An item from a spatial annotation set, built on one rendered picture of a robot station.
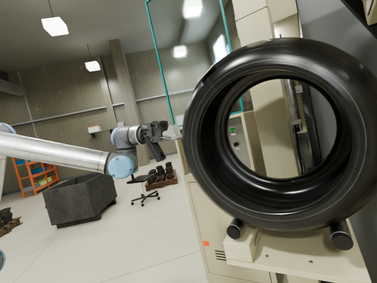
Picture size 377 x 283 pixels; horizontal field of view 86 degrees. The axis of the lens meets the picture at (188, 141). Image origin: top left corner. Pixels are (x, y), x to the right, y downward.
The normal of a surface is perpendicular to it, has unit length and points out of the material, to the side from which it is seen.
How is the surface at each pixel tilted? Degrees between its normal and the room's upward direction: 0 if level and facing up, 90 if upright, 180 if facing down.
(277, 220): 101
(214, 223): 90
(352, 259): 0
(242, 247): 90
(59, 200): 90
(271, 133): 90
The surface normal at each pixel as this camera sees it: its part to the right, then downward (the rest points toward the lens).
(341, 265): -0.22, -0.97
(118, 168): 0.23, 0.07
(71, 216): -0.04, 0.08
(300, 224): -0.40, 0.34
